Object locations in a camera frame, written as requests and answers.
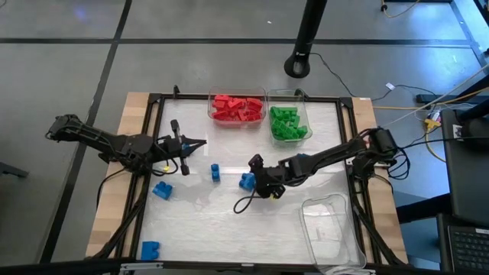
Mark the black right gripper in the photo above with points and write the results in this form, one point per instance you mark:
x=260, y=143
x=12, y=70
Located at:
x=279, y=173

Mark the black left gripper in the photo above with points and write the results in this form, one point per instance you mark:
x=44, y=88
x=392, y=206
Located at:
x=170, y=147

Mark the blue two-stud building block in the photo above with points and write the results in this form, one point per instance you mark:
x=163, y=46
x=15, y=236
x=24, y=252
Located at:
x=162, y=189
x=247, y=181
x=303, y=155
x=215, y=172
x=150, y=250

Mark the red plastic building block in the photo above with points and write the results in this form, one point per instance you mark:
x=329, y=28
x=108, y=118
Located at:
x=256, y=116
x=244, y=115
x=254, y=104
x=221, y=98
x=221, y=115
x=234, y=114
x=237, y=103
x=218, y=105

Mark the clear plastic bin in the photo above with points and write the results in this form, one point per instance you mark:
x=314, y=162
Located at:
x=332, y=237
x=263, y=93
x=303, y=104

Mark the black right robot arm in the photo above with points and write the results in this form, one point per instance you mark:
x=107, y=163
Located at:
x=328, y=154

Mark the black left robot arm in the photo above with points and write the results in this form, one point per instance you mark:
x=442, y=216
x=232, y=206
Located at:
x=95, y=137

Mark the glossy white table cover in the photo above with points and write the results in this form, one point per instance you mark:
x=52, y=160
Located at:
x=229, y=229

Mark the white paper tag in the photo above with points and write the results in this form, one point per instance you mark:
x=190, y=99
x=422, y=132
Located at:
x=389, y=86

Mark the yellow plug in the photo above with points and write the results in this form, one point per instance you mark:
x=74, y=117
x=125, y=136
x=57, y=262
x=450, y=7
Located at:
x=431, y=123

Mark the black power strip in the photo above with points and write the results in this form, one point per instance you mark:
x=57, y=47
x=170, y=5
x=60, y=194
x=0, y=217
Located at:
x=435, y=98

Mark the black laptop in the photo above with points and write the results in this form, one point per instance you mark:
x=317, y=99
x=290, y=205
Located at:
x=470, y=244

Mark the black aluminium table frame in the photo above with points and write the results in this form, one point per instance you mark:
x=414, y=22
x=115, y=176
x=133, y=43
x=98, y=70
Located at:
x=324, y=99

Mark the silver bracket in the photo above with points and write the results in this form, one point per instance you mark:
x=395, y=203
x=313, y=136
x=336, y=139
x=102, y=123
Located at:
x=141, y=266

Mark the black floor bracket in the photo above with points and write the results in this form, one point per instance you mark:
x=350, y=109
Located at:
x=11, y=170

